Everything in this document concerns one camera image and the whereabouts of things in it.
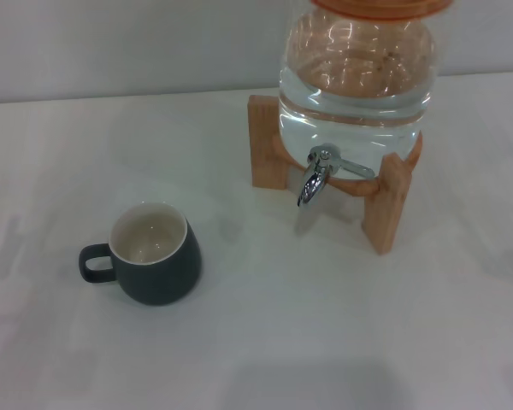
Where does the chrome faucet with lever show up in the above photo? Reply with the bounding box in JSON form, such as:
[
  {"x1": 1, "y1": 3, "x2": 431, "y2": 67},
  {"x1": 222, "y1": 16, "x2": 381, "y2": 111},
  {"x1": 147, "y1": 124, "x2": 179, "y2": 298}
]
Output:
[{"x1": 297, "y1": 144, "x2": 376, "y2": 209}]

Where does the dark grey ceramic mug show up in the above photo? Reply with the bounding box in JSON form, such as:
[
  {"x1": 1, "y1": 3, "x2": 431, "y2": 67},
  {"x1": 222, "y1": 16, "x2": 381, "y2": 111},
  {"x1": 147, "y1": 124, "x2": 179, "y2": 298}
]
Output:
[{"x1": 77, "y1": 201, "x2": 203, "y2": 308}]

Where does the wooden dispenser stand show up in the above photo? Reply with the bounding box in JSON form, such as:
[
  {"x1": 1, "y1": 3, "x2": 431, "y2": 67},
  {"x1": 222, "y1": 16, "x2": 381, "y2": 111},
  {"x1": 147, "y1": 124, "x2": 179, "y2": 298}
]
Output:
[{"x1": 247, "y1": 94, "x2": 424, "y2": 256}]

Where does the glass water dispenser jar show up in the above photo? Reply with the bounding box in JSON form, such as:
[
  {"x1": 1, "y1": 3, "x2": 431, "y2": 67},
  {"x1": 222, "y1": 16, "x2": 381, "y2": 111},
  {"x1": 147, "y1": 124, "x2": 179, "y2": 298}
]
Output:
[{"x1": 277, "y1": 4, "x2": 438, "y2": 180}]

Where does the orange jar lid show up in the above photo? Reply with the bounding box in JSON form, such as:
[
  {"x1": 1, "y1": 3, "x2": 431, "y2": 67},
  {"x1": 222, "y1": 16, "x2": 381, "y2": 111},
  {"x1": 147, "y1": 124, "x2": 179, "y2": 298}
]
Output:
[{"x1": 310, "y1": 0, "x2": 454, "y2": 21}]

